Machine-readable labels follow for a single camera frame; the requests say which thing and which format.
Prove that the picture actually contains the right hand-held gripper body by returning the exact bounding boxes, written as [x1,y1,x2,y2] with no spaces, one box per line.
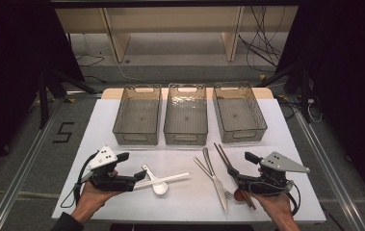
[237,151,311,197]

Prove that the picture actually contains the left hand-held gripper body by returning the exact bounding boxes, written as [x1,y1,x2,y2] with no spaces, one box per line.
[87,145,137,193]

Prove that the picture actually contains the steel table knife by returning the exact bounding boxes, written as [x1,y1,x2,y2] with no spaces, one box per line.
[201,146,229,214]

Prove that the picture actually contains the white ceramic spoon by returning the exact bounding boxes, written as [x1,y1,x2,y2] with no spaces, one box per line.
[141,164,169,196]

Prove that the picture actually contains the steel fork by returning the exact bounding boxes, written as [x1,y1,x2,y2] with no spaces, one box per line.
[193,156,236,201]

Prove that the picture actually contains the smoky clear plastic bin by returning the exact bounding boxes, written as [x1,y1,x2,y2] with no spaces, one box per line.
[212,82,269,144]
[112,84,163,146]
[163,83,209,146]

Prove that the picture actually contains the person's left hand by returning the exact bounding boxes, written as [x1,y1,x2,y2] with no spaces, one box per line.
[71,181,121,223]

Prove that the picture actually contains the person's right hand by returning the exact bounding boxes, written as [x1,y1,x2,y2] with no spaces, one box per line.
[249,192,300,231]

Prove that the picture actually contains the black metal stand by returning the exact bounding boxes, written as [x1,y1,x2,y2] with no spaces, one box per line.
[37,68,97,129]
[256,61,313,124]

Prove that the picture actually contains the dark curtain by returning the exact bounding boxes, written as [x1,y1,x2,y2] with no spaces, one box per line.
[0,0,87,181]
[274,0,365,206]

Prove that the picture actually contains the beige wooden desk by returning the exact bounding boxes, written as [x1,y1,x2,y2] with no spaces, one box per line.
[54,6,300,64]

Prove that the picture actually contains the left hand-held gripper cable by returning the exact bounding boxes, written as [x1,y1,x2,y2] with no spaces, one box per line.
[60,152,99,209]

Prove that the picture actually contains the hand-held gripper cable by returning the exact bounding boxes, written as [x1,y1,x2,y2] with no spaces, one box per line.
[285,180,301,217]
[60,152,99,209]

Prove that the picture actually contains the right hand-held gripper cable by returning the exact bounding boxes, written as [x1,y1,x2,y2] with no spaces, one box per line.
[285,180,301,217]

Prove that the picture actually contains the metal floor rail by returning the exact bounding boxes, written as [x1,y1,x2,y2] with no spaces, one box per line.
[0,105,59,231]
[294,109,365,231]

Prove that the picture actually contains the white floor cable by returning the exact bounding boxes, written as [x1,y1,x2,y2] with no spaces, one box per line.
[107,47,154,84]

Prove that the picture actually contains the thin black floor cable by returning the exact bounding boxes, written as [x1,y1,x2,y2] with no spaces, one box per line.
[75,53,107,84]

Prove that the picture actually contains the bundle of black cables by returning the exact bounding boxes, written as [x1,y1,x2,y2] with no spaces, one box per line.
[237,6,287,73]

